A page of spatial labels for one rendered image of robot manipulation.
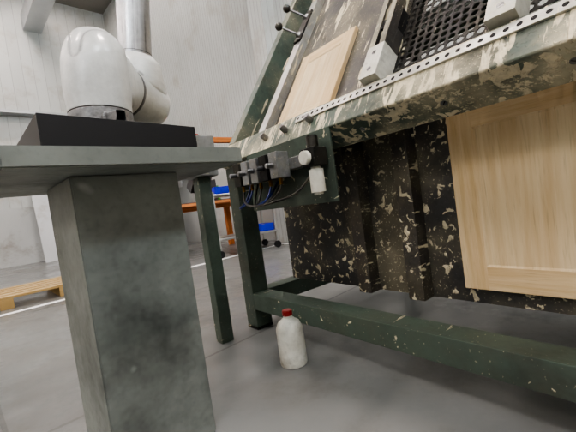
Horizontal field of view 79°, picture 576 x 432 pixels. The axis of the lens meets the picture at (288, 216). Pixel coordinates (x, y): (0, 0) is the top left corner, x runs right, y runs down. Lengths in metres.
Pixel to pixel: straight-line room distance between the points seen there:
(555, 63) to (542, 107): 0.23
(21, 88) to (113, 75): 9.65
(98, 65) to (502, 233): 1.15
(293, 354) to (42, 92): 9.96
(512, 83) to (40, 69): 10.55
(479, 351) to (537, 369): 0.12
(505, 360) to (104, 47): 1.22
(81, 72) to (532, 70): 1.00
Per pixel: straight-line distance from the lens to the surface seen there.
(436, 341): 1.08
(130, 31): 1.29
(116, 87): 1.03
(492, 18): 0.98
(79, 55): 1.05
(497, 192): 1.14
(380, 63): 1.15
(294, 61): 1.78
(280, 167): 1.19
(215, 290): 1.61
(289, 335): 1.30
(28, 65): 10.90
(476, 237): 1.18
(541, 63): 0.89
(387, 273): 1.40
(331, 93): 1.34
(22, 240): 10.01
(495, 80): 0.92
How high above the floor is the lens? 0.59
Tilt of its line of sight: 2 degrees down
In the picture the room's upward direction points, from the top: 8 degrees counter-clockwise
